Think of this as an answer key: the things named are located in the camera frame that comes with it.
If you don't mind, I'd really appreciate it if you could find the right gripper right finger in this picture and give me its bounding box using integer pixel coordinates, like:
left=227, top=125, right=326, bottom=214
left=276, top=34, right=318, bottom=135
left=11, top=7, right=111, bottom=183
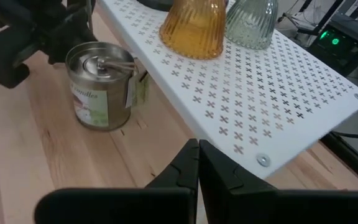
left=199, top=139, right=280, bottom=192

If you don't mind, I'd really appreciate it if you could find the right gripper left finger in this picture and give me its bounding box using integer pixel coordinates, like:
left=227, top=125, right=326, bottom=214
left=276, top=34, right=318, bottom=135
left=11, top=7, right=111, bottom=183
left=145, top=136, right=200, bottom=190

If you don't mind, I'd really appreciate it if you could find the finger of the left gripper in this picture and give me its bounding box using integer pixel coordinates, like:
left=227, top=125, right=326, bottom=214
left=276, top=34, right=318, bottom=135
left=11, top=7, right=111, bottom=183
left=47, top=17, right=99, bottom=65

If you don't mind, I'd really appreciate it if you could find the silver candle tin green label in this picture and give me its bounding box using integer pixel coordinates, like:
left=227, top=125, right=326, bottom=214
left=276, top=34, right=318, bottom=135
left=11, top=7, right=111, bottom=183
left=65, top=40, right=151, bottom=132

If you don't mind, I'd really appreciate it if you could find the amber ribbed glass candle holder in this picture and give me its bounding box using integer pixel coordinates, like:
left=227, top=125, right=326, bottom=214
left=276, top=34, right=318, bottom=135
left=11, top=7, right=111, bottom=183
left=158, top=0, right=228, bottom=60

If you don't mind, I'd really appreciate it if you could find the clear ribbed glass vase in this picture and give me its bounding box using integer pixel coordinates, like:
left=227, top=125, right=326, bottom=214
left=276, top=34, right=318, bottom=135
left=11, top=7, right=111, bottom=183
left=224, top=0, right=279, bottom=50

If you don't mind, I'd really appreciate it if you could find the white perforated metal shelf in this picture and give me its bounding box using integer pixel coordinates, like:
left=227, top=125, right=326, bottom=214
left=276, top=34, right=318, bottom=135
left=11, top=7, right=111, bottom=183
left=96, top=0, right=358, bottom=180

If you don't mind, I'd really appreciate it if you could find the black electronics box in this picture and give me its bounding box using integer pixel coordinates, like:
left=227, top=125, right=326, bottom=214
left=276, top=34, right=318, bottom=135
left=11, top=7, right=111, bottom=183
left=307, top=13, right=358, bottom=78

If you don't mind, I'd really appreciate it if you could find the black aluminium table frame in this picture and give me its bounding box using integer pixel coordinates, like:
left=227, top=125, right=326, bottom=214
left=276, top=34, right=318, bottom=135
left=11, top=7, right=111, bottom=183
left=319, top=131, right=358, bottom=191

